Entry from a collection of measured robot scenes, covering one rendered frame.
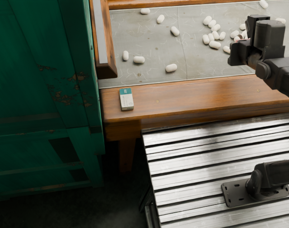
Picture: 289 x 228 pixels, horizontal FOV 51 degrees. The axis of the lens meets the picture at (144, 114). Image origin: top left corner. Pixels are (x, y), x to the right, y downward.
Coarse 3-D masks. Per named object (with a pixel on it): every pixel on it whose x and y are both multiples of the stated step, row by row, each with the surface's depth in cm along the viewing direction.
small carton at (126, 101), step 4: (124, 88) 86; (128, 88) 87; (120, 92) 86; (124, 92) 86; (128, 92) 86; (120, 96) 85; (124, 96) 85; (128, 96) 85; (132, 96) 86; (120, 100) 86; (124, 100) 85; (128, 100) 85; (132, 100) 85; (124, 104) 84; (128, 104) 84; (132, 104) 85; (124, 108) 85; (128, 108) 85; (132, 108) 85
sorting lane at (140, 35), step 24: (288, 0) 111; (120, 24) 101; (144, 24) 102; (168, 24) 103; (192, 24) 103; (240, 24) 105; (288, 24) 107; (120, 48) 97; (144, 48) 98; (168, 48) 99; (192, 48) 99; (216, 48) 100; (288, 48) 102; (120, 72) 94; (144, 72) 94; (168, 72) 95; (192, 72) 96; (216, 72) 96; (240, 72) 97
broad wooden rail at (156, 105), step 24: (144, 96) 88; (168, 96) 89; (192, 96) 89; (216, 96) 90; (240, 96) 91; (264, 96) 91; (120, 120) 85; (144, 120) 87; (168, 120) 91; (192, 120) 94
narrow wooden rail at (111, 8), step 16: (112, 0) 102; (128, 0) 102; (144, 0) 103; (160, 0) 103; (176, 0) 104; (192, 0) 105; (208, 0) 106; (224, 0) 107; (240, 0) 109; (256, 0) 110
